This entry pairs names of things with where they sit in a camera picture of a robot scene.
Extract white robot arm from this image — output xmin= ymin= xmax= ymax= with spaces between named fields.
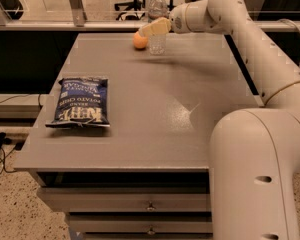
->
xmin=138 ymin=0 xmax=300 ymax=240

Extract clear plastic water bottle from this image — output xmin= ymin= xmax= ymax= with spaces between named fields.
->
xmin=148 ymin=0 xmax=168 ymax=55

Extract orange fruit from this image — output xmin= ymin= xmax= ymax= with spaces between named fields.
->
xmin=133 ymin=32 xmax=148 ymax=49

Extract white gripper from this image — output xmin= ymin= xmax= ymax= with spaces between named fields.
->
xmin=138 ymin=4 xmax=190 ymax=37

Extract metal railing frame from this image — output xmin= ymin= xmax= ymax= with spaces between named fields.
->
xmin=0 ymin=0 xmax=300 ymax=32

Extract lower drawer knob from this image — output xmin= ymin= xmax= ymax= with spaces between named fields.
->
xmin=147 ymin=227 xmax=156 ymax=236

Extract black floor cables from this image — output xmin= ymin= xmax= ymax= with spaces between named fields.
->
xmin=0 ymin=132 xmax=24 ymax=181

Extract blue potato chips bag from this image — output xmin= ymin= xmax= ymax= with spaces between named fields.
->
xmin=46 ymin=77 xmax=110 ymax=128

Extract drawer knob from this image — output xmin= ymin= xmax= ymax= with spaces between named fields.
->
xmin=147 ymin=227 xmax=156 ymax=236
xmin=146 ymin=202 xmax=156 ymax=212

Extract grey drawer cabinet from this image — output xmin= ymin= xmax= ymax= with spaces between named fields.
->
xmin=15 ymin=33 xmax=255 ymax=240

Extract upper drawer knob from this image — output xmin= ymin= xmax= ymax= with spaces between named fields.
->
xmin=146 ymin=202 xmax=156 ymax=212

